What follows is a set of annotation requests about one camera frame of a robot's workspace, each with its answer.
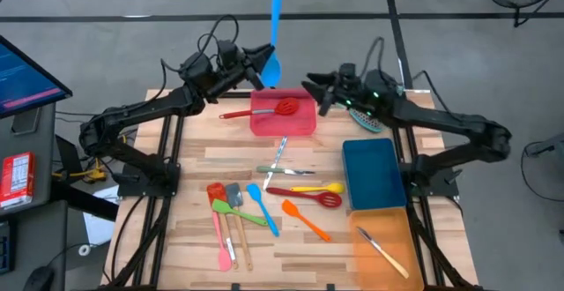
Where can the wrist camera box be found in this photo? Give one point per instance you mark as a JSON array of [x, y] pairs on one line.
[[227, 51], [347, 71]]

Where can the dark grey desk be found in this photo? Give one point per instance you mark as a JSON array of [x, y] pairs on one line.
[[39, 233]]

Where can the black table frame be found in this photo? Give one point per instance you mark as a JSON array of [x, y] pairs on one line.
[[238, 94]]

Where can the green silicone spatula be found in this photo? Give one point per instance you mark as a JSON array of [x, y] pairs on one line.
[[220, 206]]

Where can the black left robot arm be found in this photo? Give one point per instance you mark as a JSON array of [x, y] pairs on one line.
[[132, 110]]

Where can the white tape roll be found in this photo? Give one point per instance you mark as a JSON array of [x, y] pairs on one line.
[[80, 250]]

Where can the small blue silicone spatula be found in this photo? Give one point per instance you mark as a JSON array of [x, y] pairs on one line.
[[254, 191]]

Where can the dark blue plastic bin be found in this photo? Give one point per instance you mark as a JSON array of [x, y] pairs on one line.
[[373, 174]]

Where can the teal framed box grater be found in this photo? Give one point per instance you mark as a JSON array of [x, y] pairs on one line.
[[365, 122]]

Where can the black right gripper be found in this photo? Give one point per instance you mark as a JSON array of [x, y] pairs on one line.
[[350, 91]]

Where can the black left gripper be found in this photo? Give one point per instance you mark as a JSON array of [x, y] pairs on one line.
[[231, 75]]

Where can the large blue silicone spoon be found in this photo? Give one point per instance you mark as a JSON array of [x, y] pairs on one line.
[[276, 17]]

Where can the monitor with blue screen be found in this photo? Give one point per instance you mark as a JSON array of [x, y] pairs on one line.
[[22, 79]]

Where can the red cardboard box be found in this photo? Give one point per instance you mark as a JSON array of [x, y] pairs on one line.
[[15, 178]]

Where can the orange translucent plastic bin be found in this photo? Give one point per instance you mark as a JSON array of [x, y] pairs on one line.
[[396, 238]]

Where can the yellow silicone spoon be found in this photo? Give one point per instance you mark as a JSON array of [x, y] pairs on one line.
[[336, 188]]

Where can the orange silicone spatula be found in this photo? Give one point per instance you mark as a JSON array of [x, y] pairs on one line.
[[291, 208]]

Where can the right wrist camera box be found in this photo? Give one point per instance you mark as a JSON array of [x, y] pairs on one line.
[[347, 71]]

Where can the pink silicone spatula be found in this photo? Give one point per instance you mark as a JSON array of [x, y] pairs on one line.
[[224, 262]]

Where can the black keyboard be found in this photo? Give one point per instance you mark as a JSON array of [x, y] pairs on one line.
[[4, 247]]

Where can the blue patterned blade knife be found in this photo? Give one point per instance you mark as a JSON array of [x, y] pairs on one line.
[[277, 154]]

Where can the pink translucent plastic bin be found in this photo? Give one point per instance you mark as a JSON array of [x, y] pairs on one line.
[[286, 125]]

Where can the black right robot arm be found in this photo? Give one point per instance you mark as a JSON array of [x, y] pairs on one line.
[[440, 121]]

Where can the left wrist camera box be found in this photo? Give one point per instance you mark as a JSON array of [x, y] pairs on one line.
[[227, 51]]

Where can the black computer mouse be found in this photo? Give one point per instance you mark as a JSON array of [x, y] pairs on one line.
[[39, 278]]

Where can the all-red silicone slotted turner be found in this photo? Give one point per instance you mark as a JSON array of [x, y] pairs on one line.
[[328, 199]]

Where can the white paper sheet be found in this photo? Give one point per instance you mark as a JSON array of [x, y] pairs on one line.
[[99, 229]]

